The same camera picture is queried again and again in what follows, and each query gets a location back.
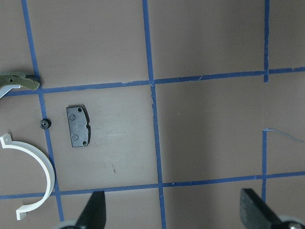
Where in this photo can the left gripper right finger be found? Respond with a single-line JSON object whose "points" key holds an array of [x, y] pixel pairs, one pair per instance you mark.
{"points": [[255, 214]]}

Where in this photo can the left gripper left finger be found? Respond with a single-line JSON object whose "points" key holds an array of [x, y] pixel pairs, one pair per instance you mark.
{"points": [[94, 214]]}

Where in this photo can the black bearing gear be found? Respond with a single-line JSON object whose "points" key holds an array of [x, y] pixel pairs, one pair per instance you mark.
{"points": [[45, 124]]}

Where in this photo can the black brake pad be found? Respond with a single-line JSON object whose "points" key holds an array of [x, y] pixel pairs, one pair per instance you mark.
{"points": [[79, 125]]}

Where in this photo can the green brake shoe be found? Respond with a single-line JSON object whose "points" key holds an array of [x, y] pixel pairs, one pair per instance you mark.
{"points": [[11, 80]]}

